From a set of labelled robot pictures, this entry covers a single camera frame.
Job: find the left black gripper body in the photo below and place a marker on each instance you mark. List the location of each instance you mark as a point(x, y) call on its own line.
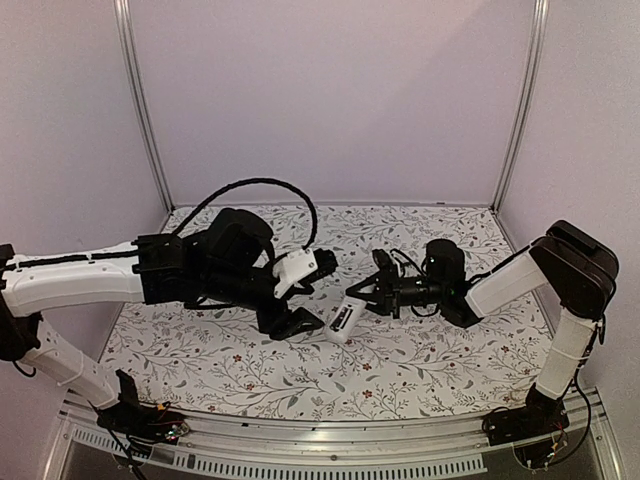
point(276, 324)

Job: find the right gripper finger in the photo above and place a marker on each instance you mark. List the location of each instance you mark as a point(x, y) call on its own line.
point(376, 304)
point(366, 287)

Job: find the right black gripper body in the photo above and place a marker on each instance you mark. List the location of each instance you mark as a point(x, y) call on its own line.
point(388, 290)

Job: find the white remote control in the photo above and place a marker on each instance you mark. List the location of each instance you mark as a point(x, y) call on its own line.
point(339, 328)

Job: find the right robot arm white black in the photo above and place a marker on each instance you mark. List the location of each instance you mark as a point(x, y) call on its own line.
point(579, 270)

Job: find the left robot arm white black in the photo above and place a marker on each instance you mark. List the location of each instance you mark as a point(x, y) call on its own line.
point(232, 263)

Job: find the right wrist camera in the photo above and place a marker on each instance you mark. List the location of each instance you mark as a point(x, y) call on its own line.
point(387, 264)

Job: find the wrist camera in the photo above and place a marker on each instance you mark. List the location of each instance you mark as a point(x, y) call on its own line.
point(302, 266)
point(387, 264)

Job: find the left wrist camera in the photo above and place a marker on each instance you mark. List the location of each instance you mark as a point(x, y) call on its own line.
point(302, 266)

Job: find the front aluminium rail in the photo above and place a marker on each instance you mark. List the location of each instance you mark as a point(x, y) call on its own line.
point(234, 447)

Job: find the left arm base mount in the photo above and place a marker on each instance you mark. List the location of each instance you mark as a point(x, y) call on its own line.
point(148, 424)

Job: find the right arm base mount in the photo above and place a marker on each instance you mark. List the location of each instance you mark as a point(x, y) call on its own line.
point(539, 416)

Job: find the right aluminium frame post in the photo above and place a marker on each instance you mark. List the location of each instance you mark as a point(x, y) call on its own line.
point(532, 64)

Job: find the aluminium frame post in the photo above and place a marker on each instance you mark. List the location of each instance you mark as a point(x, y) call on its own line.
point(532, 64)
point(133, 71)

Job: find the left aluminium frame post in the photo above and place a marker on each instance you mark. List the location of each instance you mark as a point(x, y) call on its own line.
point(133, 71)

